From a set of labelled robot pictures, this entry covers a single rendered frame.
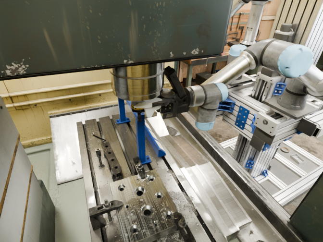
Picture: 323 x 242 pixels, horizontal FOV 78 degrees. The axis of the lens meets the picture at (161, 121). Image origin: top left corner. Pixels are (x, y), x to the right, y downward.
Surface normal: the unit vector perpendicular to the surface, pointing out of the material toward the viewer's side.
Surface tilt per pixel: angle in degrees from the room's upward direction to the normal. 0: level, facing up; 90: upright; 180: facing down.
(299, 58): 86
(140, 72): 90
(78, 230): 0
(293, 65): 87
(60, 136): 24
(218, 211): 7
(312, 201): 90
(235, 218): 8
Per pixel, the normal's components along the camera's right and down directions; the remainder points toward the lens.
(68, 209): 0.03, -0.83
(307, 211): -0.92, 0.20
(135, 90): 0.06, 0.56
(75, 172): 0.18, -0.54
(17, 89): 0.39, 0.53
